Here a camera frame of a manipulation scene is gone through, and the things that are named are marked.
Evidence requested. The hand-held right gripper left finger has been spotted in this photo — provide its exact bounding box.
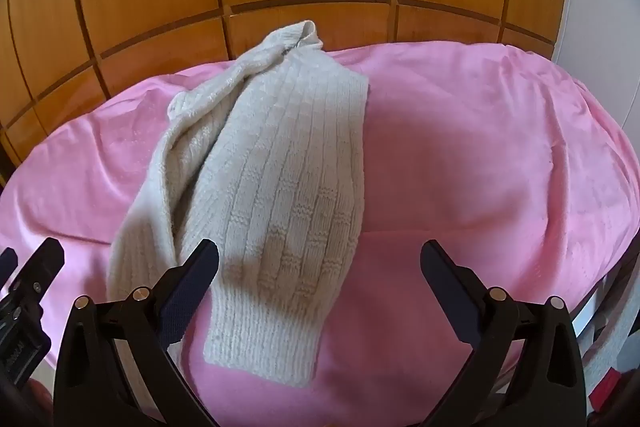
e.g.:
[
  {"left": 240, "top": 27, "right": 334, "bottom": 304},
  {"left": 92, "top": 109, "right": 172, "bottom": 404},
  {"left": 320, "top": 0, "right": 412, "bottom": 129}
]
[{"left": 52, "top": 238, "right": 221, "bottom": 427}]

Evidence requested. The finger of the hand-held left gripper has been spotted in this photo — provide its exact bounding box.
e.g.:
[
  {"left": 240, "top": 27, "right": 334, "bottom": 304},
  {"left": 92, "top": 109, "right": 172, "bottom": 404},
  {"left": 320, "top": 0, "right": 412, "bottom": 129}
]
[
  {"left": 0, "top": 248, "right": 20, "bottom": 292},
  {"left": 9, "top": 238, "right": 66, "bottom": 305}
]

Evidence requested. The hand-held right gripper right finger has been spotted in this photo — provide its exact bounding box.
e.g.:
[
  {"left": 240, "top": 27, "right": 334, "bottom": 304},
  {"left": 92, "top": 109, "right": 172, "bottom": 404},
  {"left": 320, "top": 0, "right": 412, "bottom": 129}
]
[{"left": 420, "top": 239, "right": 587, "bottom": 427}]

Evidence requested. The white knit sweater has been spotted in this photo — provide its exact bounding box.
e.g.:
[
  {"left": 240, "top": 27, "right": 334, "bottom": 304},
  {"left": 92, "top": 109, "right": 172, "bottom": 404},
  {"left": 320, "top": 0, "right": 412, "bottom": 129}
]
[{"left": 107, "top": 21, "right": 371, "bottom": 390}]

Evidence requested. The pink blanket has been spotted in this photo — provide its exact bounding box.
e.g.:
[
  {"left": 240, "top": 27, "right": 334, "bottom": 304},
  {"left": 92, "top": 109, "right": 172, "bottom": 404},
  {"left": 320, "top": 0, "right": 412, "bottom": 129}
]
[{"left": 0, "top": 41, "right": 640, "bottom": 427}]

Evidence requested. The grey patterned cloth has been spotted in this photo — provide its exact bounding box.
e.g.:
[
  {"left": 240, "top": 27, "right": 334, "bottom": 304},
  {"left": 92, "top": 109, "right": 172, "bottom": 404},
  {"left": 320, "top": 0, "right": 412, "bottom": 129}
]
[{"left": 582, "top": 277, "right": 640, "bottom": 403}]

